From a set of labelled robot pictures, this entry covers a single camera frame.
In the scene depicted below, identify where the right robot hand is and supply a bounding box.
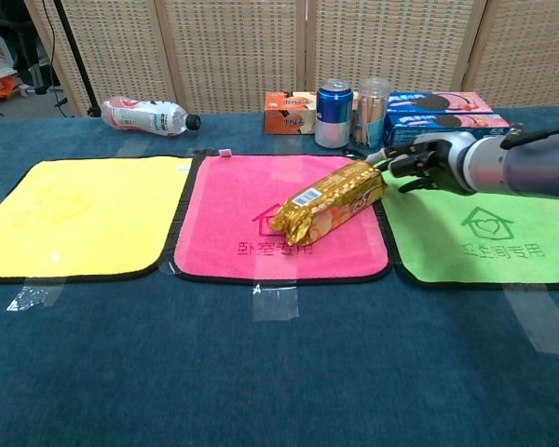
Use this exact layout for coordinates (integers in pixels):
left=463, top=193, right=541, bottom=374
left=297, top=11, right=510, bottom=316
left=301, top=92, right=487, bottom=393
left=363, top=130, right=477, bottom=196

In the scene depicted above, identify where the gold biscuit packet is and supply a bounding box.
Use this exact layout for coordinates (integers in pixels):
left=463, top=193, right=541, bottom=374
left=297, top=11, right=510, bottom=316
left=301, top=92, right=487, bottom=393
left=267, top=160, right=389, bottom=247

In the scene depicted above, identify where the blue and pink cookie box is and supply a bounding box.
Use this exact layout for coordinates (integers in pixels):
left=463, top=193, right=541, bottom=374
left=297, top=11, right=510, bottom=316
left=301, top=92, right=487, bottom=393
left=386, top=90, right=496, bottom=115
left=382, top=113, right=513, bottom=152

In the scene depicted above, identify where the clear jar of biscuit sticks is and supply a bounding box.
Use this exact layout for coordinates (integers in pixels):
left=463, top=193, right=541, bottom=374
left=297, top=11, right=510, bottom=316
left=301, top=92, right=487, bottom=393
left=352, top=76, right=393, bottom=151

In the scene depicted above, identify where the green cloth with house print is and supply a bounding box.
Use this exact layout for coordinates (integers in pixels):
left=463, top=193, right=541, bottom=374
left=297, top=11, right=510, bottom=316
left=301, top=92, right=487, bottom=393
left=363, top=156, right=559, bottom=291

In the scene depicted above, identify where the blue and silver drink can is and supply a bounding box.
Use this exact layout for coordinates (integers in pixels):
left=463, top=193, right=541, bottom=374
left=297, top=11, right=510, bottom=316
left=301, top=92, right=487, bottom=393
left=314, top=77, right=354, bottom=150

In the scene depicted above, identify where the orange snack box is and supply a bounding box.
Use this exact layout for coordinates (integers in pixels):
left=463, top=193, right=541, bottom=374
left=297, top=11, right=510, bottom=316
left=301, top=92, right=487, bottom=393
left=263, top=90, right=361, bottom=136

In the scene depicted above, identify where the woven folding screen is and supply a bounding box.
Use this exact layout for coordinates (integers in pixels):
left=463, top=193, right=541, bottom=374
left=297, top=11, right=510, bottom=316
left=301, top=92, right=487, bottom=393
left=23, top=0, right=559, bottom=117

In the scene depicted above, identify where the pink cloth with house print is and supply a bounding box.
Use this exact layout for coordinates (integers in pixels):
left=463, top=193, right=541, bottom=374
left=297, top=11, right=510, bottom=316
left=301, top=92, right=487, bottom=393
left=162, top=152, right=393, bottom=284

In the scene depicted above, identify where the blue table cloth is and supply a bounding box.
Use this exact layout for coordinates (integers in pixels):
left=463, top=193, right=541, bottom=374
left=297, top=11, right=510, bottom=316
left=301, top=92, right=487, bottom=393
left=0, top=104, right=559, bottom=447

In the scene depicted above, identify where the clear bottle with pink drink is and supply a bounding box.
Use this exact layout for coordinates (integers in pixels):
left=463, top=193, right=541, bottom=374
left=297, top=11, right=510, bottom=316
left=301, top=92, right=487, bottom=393
left=101, top=95, right=202, bottom=140

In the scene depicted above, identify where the yellow cloth with black border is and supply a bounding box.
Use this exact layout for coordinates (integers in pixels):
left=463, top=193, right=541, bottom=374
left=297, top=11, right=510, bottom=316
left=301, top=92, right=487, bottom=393
left=0, top=155, right=195, bottom=285

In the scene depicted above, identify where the black tripod stand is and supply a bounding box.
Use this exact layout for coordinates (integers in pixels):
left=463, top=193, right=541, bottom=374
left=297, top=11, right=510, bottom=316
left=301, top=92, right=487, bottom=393
left=51, top=0, right=102, bottom=118

